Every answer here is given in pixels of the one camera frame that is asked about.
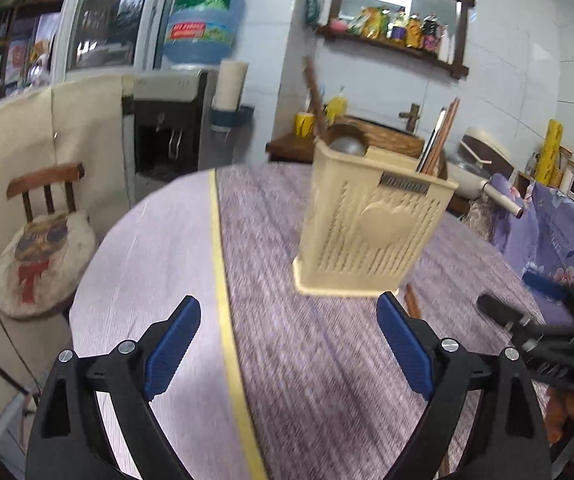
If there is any yellow cup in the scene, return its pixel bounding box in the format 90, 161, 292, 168
294, 112, 317, 139

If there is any cat print seat cushion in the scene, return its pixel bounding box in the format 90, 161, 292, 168
0, 211, 99, 320

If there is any yellow pump bottle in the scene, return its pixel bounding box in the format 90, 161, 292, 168
324, 85, 348, 121

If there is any yellow tape strip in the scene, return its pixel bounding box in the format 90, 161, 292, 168
208, 170, 268, 480

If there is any beige floral cloth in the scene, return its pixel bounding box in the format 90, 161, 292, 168
462, 200, 494, 242

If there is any metal ladle with wooden handle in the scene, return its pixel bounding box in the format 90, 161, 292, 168
302, 56, 369, 157

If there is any purple label bottle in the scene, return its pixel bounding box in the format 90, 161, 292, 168
389, 10, 408, 43

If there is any beige plastic utensil holder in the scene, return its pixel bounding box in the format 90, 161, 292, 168
292, 137, 460, 298

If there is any yellow label bottle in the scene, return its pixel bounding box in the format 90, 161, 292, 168
406, 14, 424, 47

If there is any person's right hand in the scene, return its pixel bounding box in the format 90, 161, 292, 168
547, 389, 574, 445

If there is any dark blue cup holder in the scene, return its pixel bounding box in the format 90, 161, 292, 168
210, 104, 256, 131

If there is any bronze faucet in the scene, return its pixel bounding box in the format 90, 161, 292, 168
398, 103, 423, 133

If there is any white pot with glass lid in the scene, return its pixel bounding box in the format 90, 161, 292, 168
442, 157, 525, 219

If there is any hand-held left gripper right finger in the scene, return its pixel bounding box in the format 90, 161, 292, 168
376, 291, 552, 480

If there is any glass sliding door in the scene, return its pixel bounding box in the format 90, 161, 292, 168
57, 0, 180, 81

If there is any brown wooden chopstick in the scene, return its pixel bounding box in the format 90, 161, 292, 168
424, 99, 458, 175
431, 97, 462, 177
404, 284, 422, 320

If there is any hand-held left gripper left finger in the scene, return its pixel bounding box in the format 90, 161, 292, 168
24, 296, 202, 480

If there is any white bottle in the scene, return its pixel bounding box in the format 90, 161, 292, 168
438, 27, 456, 61

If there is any wooden chair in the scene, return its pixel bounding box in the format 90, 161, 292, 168
6, 162, 85, 223

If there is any yellow foil roll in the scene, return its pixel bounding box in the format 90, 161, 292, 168
536, 119, 564, 187

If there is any blue water jug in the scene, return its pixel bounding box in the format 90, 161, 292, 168
162, 0, 248, 67

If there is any cluttered goods shelf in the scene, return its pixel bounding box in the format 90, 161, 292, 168
0, 0, 70, 116

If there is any yellow snack bag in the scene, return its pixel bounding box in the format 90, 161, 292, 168
349, 6, 391, 40

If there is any woven pattern wash basin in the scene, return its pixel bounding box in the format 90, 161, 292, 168
334, 115, 425, 158

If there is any grey water dispenser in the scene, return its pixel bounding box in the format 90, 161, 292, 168
122, 67, 219, 183

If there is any white brown rice cooker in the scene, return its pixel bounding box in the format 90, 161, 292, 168
459, 126, 512, 173

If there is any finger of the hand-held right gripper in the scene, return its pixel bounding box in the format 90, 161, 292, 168
523, 271, 574, 304
476, 294, 542, 333

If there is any beige cloth cover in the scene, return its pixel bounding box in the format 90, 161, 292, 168
0, 74, 135, 281

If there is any dark soy sauce bottle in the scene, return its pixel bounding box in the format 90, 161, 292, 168
421, 14, 441, 52

